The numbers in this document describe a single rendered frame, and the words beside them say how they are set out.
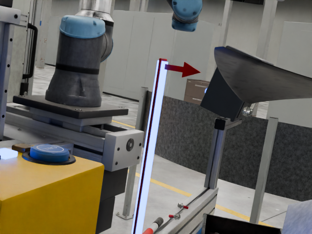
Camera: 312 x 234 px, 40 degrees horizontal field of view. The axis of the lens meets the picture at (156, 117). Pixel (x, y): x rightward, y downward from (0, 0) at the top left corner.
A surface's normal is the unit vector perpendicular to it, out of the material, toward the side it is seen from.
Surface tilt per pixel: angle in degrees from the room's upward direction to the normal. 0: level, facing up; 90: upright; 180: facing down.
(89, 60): 90
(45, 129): 90
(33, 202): 90
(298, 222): 56
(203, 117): 90
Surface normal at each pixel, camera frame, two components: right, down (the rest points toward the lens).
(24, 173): 0.15, -0.98
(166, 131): -0.81, -0.04
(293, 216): -0.71, -0.65
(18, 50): 0.91, 0.19
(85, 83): 0.54, -0.11
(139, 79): -0.65, 0.00
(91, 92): 0.73, -0.11
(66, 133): -0.48, 0.05
